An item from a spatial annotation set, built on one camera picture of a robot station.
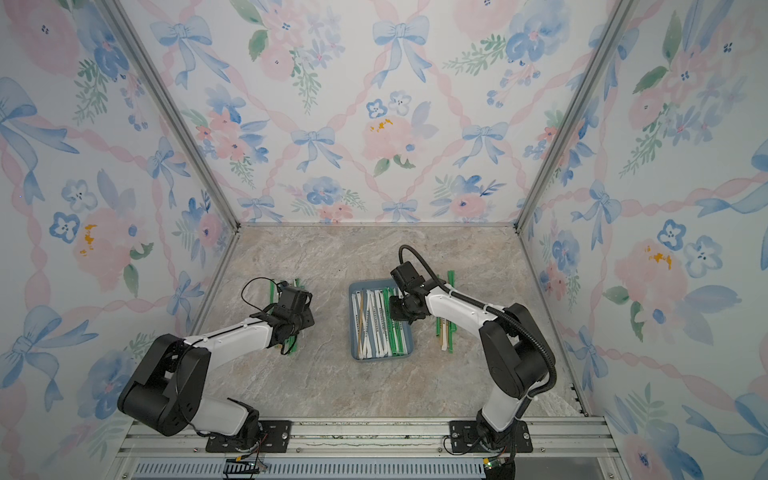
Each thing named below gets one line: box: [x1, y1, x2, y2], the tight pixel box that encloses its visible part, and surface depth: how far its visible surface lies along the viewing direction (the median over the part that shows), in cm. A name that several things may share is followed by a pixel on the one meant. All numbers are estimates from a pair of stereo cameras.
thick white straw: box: [363, 290, 372, 359], surface depth 94 cm
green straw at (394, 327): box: [382, 287, 404, 356], surface depth 92 cm
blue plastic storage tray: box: [349, 279, 414, 362], surface depth 94 cm
